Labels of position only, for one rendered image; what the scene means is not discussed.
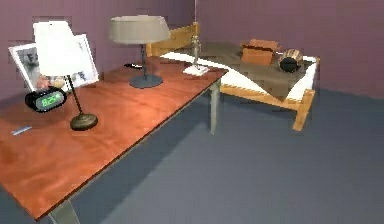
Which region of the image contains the red-brown wooden table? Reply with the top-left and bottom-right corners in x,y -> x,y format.
0,55 -> 230,224

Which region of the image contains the wooden bed with white mattress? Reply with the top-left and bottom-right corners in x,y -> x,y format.
145,21 -> 321,132

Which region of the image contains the black digital alarm clock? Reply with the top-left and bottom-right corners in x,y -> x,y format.
24,86 -> 68,114

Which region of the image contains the white shade table lamp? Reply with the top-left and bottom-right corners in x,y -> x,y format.
32,20 -> 100,132

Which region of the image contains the grey statue on white base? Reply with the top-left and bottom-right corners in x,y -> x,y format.
182,34 -> 211,77

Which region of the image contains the orange cardboard box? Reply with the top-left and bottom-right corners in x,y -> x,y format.
240,38 -> 281,67

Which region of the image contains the black and tan ball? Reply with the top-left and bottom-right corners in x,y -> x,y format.
277,48 -> 304,74

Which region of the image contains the grey shade table lamp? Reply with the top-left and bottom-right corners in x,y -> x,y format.
107,14 -> 172,90

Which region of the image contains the white framed picture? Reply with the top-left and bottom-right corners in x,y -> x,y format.
7,33 -> 100,93

